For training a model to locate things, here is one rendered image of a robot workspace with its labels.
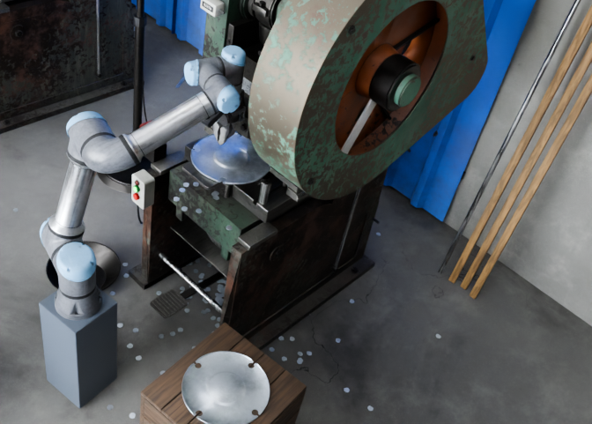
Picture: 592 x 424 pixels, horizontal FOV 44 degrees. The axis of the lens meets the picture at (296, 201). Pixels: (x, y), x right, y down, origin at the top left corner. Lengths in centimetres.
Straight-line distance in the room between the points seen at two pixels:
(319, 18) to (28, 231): 199
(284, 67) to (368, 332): 161
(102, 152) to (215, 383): 86
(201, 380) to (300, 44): 119
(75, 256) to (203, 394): 61
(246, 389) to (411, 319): 106
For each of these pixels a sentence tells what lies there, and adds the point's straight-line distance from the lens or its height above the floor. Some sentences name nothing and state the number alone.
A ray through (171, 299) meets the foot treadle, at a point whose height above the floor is 16.
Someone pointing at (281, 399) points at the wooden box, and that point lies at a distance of 248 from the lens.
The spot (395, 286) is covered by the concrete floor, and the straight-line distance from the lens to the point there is 339.
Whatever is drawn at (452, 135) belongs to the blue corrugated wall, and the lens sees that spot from 353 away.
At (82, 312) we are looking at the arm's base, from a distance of 248.
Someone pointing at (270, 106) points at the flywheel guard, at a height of 134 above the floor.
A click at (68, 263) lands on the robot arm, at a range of 236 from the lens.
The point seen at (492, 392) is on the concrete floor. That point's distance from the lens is 319.
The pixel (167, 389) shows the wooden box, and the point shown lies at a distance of 246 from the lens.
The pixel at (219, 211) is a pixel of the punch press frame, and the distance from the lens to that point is 259.
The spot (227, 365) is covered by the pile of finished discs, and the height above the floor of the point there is 35.
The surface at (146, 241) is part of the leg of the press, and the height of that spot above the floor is 27.
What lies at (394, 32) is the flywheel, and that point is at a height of 144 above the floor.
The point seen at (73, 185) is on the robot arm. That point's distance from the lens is 232.
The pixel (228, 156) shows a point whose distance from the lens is 259.
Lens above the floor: 241
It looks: 41 degrees down
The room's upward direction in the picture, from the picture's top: 13 degrees clockwise
